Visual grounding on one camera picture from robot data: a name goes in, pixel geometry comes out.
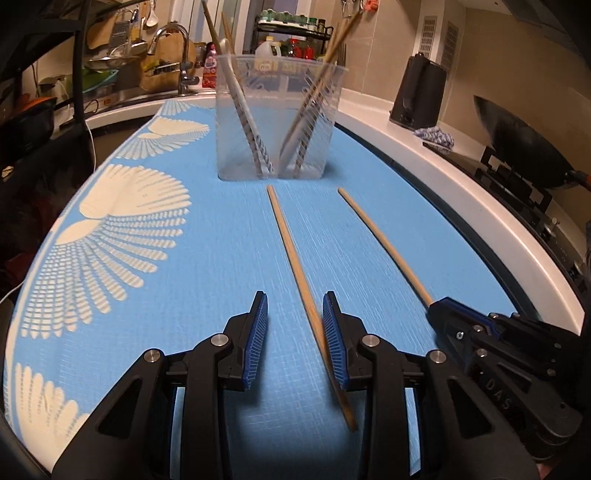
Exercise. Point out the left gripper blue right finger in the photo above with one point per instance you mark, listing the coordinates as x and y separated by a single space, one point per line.
333 337

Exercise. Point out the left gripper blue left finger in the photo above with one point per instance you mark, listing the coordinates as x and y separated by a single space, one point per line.
254 329

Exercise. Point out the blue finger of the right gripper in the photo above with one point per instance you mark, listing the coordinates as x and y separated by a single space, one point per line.
453 319

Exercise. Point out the chrome kitchen faucet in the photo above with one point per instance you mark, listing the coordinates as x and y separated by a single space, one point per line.
183 89

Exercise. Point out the hanging kitchen tools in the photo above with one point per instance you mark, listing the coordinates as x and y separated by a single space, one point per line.
350 7

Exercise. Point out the right human hand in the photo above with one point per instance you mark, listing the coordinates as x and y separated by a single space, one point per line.
545 469

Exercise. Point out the blue patterned table mat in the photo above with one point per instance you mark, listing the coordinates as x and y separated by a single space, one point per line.
155 251

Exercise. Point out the black gas stove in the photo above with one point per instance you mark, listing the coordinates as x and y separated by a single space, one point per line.
532 206

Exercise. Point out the blue white dish cloth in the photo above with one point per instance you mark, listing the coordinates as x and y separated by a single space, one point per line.
436 136

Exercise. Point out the black wok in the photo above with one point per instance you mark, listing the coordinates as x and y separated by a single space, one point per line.
526 151

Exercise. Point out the black electric kettle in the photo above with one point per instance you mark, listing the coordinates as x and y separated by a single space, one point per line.
420 96

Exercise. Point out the clear plastic utensil holder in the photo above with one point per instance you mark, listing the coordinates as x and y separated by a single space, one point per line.
254 110

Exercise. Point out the pink dish soap bottle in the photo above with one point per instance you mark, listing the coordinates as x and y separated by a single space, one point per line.
210 67

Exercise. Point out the black shelving rack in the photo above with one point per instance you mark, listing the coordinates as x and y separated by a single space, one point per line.
43 39

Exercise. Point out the large cooking oil jug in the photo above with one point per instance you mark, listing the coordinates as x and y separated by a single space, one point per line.
267 56

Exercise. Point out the wooden cutting board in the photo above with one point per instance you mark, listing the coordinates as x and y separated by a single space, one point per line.
160 71

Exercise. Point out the black condiment rack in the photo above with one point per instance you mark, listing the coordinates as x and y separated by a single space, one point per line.
281 31

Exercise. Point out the orange lidded pot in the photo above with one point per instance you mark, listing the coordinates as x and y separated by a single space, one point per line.
35 117

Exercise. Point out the steel mixing bowl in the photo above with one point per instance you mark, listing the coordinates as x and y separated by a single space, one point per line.
108 63

